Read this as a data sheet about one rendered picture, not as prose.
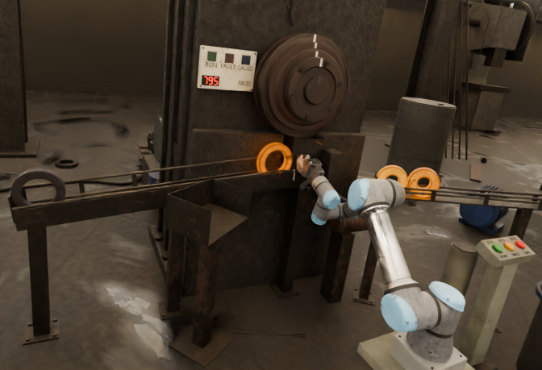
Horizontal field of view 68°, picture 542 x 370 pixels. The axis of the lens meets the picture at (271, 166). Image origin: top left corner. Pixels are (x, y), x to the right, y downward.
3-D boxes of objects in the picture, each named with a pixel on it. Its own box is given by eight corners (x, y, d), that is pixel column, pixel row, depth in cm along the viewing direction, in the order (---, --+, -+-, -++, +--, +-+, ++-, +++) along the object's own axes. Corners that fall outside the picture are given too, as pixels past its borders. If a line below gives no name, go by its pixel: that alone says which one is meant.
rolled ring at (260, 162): (273, 136, 187) (269, 135, 190) (252, 170, 188) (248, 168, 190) (299, 154, 198) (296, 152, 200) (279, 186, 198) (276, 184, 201)
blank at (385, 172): (377, 164, 205) (377, 165, 202) (409, 165, 203) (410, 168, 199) (374, 192, 209) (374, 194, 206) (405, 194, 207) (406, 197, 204)
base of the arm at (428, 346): (460, 357, 136) (470, 334, 132) (427, 367, 129) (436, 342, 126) (428, 325, 148) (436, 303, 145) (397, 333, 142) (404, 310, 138)
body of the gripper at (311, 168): (317, 157, 194) (328, 172, 185) (311, 171, 199) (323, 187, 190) (303, 157, 191) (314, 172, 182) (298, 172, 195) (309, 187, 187)
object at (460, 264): (419, 333, 202) (446, 241, 187) (436, 328, 208) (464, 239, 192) (437, 350, 192) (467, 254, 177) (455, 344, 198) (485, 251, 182)
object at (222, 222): (158, 353, 168) (166, 193, 147) (198, 320, 191) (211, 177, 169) (196, 376, 159) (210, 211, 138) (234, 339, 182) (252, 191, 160)
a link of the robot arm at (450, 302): (464, 333, 132) (477, 299, 128) (431, 338, 127) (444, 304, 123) (438, 308, 143) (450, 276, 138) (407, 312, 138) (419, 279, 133)
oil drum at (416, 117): (373, 169, 475) (389, 93, 448) (410, 168, 501) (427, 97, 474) (408, 188, 425) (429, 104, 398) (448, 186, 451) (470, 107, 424)
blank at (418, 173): (408, 165, 203) (409, 168, 199) (440, 168, 200) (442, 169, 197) (405, 194, 207) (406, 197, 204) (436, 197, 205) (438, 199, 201)
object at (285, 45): (248, 132, 187) (260, 26, 172) (332, 134, 207) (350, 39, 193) (254, 136, 181) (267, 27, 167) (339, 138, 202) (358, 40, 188)
